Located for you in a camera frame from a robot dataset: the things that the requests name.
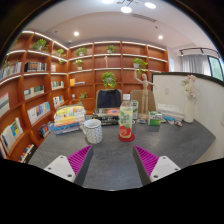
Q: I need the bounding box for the stack of white papers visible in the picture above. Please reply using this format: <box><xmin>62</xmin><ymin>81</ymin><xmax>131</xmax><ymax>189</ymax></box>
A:
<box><xmin>156</xmin><ymin>103</ymin><xmax>185</xmax><ymax>122</ymax></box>

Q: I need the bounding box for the grey curtain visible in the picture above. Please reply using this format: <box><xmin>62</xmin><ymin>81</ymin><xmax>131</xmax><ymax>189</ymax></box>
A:
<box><xmin>181</xmin><ymin>54</ymin><xmax>210</xmax><ymax>76</ymax></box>

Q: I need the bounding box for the wooden artist mannequin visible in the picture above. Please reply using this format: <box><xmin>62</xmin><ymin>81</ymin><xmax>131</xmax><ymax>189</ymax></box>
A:
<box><xmin>133</xmin><ymin>70</ymin><xmax>158</xmax><ymax>121</ymax></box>

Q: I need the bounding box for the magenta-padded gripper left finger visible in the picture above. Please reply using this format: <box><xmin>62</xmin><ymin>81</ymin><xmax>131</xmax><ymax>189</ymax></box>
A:
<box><xmin>43</xmin><ymin>144</ymin><xmax>95</xmax><ymax>187</ymax></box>

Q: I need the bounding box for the window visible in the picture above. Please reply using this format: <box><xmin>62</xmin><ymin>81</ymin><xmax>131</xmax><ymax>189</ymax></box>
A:
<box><xmin>208</xmin><ymin>55</ymin><xmax>224</xmax><ymax>82</ymax></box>

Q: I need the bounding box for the brown chair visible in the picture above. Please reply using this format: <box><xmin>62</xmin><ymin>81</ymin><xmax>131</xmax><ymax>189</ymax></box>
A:
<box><xmin>129</xmin><ymin>89</ymin><xmax>157</xmax><ymax>114</ymax></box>

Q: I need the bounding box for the clear bottle with yellow drink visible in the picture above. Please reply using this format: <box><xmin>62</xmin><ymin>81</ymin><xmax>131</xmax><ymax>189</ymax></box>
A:
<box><xmin>118</xmin><ymin>93</ymin><xmax>134</xmax><ymax>139</ymax></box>

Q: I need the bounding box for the small green box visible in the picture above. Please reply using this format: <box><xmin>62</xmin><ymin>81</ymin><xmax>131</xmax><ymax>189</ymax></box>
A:
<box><xmin>147</xmin><ymin>110</ymin><xmax>163</xmax><ymax>127</ymax></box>

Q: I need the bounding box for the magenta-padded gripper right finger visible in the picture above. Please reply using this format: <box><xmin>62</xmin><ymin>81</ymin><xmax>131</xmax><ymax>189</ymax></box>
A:
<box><xmin>132</xmin><ymin>145</ymin><xmax>182</xmax><ymax>187</ymax></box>

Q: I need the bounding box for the dark office chair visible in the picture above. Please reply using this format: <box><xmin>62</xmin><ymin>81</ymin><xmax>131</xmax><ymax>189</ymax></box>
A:
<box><xmin>95</xmin><ymin>88</ymin><xmax>123</xmax><ymax>110</ymax></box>

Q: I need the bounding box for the tall green and white carton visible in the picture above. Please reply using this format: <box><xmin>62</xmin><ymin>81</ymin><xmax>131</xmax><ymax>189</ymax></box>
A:
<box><xmin>130</xmin><ymin>99</ymin><xmax>139</xmax><ymax>121</ymax></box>

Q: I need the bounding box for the stack of colourful books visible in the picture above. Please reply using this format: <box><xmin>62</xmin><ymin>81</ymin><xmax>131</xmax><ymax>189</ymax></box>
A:
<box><xmin>52</xmin><ymin>104</ymin><xmax>87</xmax><ymax>136</ymax></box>

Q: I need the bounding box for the white vase with flowers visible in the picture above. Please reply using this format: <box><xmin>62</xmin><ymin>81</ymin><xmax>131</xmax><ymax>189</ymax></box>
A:
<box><xmin>180</xmin><ymin>74</ymin><xmax>199</xmax><ymax>124</ymax></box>

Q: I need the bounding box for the white mug with triangle pattern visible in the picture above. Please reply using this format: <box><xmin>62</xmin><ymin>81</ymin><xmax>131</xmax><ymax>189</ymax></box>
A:
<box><xmin>79</xmin><ymin>118</ymin><xmax>104</xmax><ymax>145</ymax></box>

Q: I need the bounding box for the wooden shelf unit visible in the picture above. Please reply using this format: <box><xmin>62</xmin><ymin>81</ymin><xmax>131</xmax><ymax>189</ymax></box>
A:
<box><xmin>0</xmin><ymin>29</ymin><xmax>169</xmax><ymax>164</ymax></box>

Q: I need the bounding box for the ceiling lamp with round lights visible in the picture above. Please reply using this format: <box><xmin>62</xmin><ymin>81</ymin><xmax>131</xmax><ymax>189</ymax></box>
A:
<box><xmin>101</xmin><ymin>0</ymin><xmax>158</xmax><ymax>14</ymax></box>

